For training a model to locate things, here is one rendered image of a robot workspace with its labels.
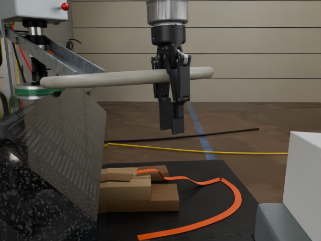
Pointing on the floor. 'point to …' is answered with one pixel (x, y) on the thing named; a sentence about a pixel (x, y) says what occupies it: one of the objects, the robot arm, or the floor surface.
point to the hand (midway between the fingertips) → (171, 117)
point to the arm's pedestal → (277, 224)
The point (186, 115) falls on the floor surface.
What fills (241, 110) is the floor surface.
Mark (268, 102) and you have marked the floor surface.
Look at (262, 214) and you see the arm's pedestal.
